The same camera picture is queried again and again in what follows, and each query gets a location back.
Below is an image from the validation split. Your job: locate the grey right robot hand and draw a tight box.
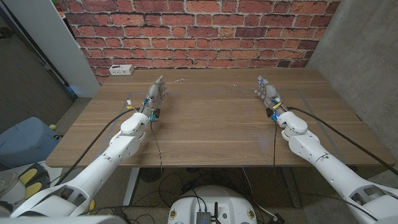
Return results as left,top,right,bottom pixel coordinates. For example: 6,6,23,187
254,75,287,116

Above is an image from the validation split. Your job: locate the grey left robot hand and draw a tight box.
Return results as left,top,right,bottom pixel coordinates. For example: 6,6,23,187
139,75,169,117

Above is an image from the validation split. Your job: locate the clear cellophane sheet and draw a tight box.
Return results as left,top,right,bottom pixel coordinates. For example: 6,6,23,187
172,77,251,141

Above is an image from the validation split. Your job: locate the small grey electronics box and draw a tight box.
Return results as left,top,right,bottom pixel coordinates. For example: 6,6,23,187
195,210,212,224

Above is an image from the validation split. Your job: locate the white power strip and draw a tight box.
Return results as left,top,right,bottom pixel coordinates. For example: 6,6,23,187
108,64,135,77

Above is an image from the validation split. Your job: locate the red brick print backdrop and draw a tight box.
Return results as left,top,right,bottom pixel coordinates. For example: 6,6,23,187
57,0,341,85

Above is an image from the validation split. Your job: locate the round black floor fan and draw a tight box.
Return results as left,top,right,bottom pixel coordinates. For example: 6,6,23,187
139,167,165,184

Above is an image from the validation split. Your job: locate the white table leg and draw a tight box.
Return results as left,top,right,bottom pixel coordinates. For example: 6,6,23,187
123,167,141,207

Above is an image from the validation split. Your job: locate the dark grey table leg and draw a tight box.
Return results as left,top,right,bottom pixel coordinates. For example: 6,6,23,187
281,167,302,208

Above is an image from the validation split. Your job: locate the white robot torso base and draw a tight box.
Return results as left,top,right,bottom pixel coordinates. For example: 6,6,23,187
167,185,258,224

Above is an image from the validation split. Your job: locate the white cabinet panel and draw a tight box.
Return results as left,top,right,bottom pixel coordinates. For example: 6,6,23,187
2,0,101,98

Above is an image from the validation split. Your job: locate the blue storage bin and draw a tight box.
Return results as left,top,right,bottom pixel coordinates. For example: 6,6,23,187
0,116,62,170

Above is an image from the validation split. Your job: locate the black yellow foot pedal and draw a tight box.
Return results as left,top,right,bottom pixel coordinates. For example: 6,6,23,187
18,162,51,200

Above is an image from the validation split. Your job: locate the white robot chest rim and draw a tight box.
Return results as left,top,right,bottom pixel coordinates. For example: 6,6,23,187
0,215,128,224

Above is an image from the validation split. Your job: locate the white sneaker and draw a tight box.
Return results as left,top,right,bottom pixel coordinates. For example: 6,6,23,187
0,172,20,195

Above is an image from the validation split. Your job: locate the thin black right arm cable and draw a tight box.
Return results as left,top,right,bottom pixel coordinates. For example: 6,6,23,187
272,120,278,170

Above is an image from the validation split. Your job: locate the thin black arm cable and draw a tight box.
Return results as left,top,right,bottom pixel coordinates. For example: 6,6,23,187
150,120,164,178
272,120,278,170

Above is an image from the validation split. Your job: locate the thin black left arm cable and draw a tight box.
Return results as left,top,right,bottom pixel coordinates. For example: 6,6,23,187
150,120,164,178

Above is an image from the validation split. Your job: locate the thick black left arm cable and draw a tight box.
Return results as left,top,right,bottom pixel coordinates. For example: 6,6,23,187
55,108,141,187

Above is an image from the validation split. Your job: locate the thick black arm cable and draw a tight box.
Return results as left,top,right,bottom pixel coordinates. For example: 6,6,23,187
55,108,141,187
285,106,398,175

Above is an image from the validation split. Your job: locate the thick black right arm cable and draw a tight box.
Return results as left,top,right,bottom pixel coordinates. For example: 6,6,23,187
285,106,398,175

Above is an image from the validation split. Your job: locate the white floor cable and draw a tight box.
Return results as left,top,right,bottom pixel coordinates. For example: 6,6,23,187
241,167,279,221

